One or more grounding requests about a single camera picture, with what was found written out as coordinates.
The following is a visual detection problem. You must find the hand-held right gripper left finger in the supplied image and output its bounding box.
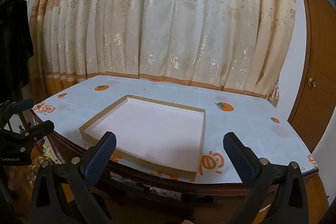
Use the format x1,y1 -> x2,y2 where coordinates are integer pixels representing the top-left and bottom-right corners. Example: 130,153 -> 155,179
29,131 -> 117,224

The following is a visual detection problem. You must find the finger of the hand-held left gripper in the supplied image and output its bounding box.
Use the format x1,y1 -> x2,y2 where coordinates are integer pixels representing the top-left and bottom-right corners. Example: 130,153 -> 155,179
0,99 -> 34,132
10,120 -> 55,144

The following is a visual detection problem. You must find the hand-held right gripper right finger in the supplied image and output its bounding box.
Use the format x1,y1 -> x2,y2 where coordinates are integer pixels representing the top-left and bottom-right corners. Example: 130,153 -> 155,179
223,132 -> 310,224

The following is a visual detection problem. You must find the wooden drawer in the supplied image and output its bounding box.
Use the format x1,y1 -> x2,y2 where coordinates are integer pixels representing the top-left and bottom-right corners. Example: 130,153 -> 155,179
98,170 -> 219,214

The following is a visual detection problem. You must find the shallow white cardboard box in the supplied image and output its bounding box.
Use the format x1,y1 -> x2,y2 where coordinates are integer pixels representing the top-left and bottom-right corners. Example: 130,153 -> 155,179
79,94 -> 206,179

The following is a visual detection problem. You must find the floral patterned fabric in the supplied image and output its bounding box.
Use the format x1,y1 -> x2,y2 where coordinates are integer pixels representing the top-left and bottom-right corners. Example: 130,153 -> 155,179
30,135 -> 65,188

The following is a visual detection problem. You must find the white persimmon print tablecloth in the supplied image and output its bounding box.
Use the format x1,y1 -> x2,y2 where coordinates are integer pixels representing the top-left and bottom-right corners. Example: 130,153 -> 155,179
31,75 -> 319,184

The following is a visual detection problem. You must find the hanging black garment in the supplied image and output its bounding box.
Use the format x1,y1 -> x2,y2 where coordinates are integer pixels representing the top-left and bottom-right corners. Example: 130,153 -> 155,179
0,0 -> 34,104

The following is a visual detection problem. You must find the wooden door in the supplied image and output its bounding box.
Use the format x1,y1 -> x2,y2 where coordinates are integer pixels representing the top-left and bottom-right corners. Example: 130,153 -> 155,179
287,0 -> 336,153

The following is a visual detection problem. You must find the cream floral curtain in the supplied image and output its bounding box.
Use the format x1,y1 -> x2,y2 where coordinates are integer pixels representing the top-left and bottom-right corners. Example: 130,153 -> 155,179
28,0 -> 297,98

